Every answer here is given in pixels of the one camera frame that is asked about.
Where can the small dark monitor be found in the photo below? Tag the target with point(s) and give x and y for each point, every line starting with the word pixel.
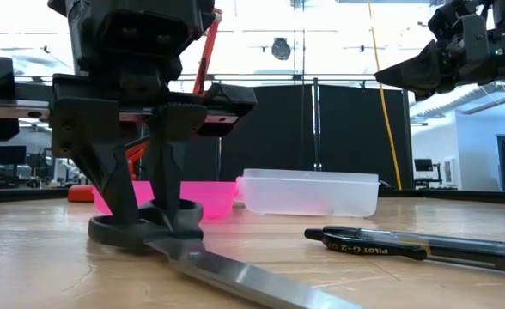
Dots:
pixel 423 165

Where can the pink plastic box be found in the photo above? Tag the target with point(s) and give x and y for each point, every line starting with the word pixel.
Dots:
pixel 209 197

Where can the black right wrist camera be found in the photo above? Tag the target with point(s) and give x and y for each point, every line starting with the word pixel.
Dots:
pixel 445 21

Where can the clear plastic supply box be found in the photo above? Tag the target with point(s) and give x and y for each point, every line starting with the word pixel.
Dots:
pixel 312 189

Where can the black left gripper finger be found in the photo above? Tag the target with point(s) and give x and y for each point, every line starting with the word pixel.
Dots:
pixel 93 137
pixel 175 124

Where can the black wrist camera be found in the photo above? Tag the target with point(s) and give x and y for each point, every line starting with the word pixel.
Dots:
pixel 145 34
pixel 445 21

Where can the silver vertical pole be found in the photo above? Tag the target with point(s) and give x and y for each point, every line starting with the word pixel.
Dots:
pixel 316 129

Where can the black Pilot G-2 pen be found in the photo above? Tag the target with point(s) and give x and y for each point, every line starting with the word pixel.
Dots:
pixel 372 250

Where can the black partition panel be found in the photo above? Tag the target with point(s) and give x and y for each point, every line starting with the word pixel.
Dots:
pixel 355 133

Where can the red round base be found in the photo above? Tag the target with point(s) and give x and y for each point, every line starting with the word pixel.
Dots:
pixel 78 194

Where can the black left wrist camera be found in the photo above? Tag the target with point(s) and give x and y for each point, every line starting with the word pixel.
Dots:
pixel 145 34

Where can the round hanging ceiling device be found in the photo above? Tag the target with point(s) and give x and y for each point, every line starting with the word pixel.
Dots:
pixel 281 48

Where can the dark computer monitor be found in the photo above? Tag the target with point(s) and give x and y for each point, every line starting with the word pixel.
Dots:
pixel 11 154

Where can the white wall box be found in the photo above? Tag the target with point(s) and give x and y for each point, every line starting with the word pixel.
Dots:
pixel 448 171

